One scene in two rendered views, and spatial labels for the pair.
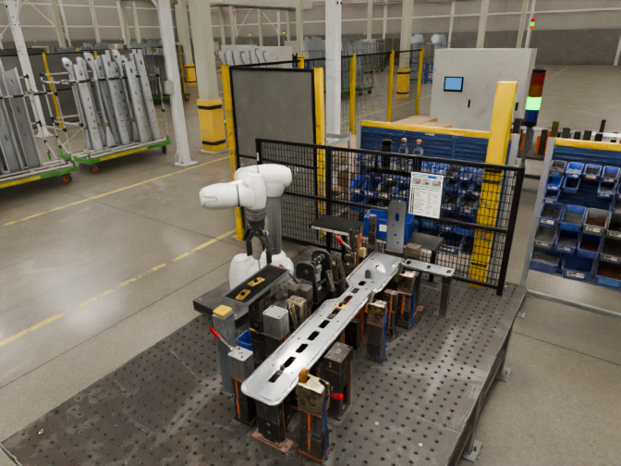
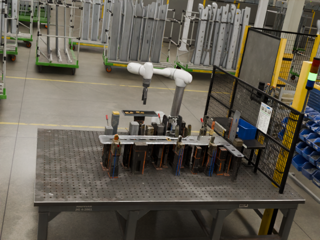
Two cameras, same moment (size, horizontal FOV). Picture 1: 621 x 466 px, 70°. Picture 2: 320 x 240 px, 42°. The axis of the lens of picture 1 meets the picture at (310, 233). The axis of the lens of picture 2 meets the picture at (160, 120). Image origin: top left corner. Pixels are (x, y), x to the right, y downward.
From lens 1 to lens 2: 2.79 m
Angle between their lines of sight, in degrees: 35
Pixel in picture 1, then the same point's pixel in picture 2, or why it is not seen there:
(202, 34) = (294, 5)
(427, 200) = (264, 121)
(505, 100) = (304, 72)
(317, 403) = (113, 148)
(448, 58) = not seen: outside the picture
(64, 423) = (56, 133)
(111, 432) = (65, 141)
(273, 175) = (180, 75)
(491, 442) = not seen: outside the picture
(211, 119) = not seen: hidden behind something
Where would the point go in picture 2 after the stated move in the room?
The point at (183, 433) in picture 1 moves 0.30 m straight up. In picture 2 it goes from (83, 151) to (85, 125)
